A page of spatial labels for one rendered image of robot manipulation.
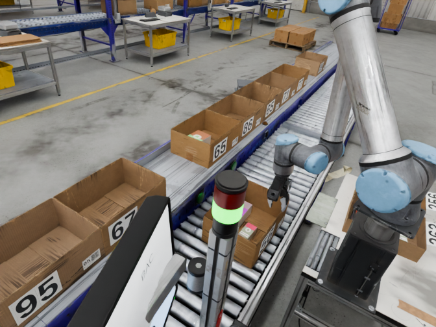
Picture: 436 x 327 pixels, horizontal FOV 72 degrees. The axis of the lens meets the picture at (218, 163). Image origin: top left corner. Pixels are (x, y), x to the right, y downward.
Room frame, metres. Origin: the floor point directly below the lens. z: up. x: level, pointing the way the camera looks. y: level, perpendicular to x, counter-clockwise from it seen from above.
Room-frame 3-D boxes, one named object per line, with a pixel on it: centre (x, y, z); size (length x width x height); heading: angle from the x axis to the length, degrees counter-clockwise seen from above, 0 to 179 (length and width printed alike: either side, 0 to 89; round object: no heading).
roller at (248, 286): (0.91, 0.00, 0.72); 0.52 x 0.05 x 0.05; 62
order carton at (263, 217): (1.12, -0.18, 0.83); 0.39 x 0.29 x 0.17; 151
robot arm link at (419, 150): (0.89, -0.68, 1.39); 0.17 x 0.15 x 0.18; 132
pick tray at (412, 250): (1.24, -0.96, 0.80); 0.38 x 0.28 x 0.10; 64
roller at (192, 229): (1.02, -0.06, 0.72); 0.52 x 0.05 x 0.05; 62
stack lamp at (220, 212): (0.36, -0.02, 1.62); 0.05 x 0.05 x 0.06
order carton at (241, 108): (2.05, -0.09, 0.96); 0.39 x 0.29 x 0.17; 152
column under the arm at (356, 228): (0.90, -0.68, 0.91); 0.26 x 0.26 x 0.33; 62
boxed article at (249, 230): (1.08, -0.19, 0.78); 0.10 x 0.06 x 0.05; 149
